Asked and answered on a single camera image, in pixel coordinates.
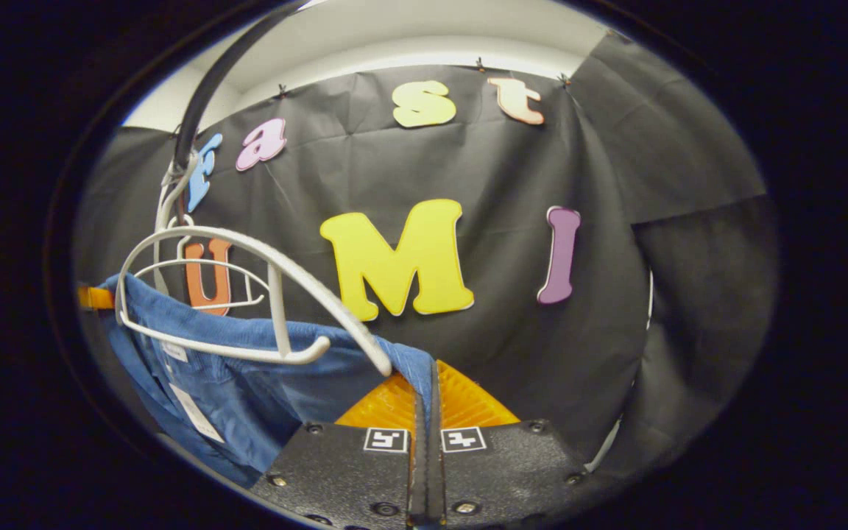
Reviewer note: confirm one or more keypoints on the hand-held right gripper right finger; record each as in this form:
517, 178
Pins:
505, 464

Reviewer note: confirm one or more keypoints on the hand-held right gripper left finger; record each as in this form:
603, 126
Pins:
343, 471

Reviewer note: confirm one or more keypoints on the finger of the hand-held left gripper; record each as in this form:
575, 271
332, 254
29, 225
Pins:
94, 297

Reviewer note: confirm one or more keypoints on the blue shirt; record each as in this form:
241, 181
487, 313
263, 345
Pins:
262, 397

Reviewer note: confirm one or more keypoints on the white plastic hanger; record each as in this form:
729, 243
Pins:
207, 263
299, 278

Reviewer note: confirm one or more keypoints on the black clothes rack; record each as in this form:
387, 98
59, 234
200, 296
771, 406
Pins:
207, 88

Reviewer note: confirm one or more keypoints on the black backdrop cloth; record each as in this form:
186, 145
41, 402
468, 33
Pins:
512, 169

